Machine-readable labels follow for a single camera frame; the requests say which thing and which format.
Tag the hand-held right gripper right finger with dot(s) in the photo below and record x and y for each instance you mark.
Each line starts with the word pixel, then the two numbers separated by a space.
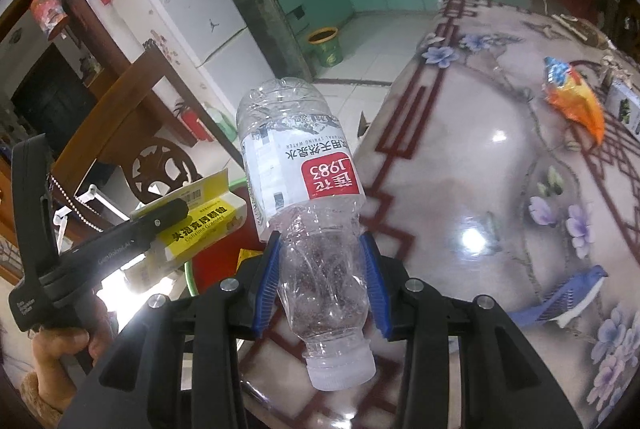
pixel 372 289

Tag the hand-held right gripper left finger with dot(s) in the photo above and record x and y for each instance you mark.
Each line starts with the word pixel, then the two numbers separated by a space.
pixel 265 289

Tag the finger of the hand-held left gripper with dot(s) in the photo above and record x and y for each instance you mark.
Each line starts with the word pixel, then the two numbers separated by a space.
pixel 160 219

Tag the yellow and white medicine box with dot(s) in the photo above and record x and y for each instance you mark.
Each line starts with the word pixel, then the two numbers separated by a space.
pixel 210 229

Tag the red basin with green rim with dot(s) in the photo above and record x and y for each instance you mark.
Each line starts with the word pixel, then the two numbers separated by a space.
pixel 210 269

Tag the clear plastic water bottle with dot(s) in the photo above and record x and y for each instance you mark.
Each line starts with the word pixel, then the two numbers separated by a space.
pixel 300 169

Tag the person's left forearm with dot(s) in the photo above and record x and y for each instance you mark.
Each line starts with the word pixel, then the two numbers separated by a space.
pixel 40 404

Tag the person's left hand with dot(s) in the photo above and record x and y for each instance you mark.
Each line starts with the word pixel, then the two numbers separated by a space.
pixel 55 349

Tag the yellow wrapper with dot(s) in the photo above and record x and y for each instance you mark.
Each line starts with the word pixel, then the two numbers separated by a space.
pixel 247 256

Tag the carved wooden chair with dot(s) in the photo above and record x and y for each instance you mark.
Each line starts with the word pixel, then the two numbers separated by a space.
pixel 160 169

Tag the white plastic stand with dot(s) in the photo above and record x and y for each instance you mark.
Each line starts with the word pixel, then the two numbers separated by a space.
pixel 95 204

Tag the red fire extinguisher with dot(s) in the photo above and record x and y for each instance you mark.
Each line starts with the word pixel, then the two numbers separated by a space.
pixel 192 124

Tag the green plastic bottle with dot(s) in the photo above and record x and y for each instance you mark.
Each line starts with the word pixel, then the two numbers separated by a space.
pixel 225 126

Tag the floral table cover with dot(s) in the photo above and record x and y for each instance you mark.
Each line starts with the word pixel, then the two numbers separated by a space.
pixel 475 189

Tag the green bucket with yellow rim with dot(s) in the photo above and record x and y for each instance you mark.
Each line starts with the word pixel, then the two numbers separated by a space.
pixel 326 49

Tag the orange snack packet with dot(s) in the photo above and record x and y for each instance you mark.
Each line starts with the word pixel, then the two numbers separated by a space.
pixel 575 101

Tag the white box with green print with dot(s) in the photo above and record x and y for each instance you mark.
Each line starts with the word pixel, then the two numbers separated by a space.
pixel 625 106

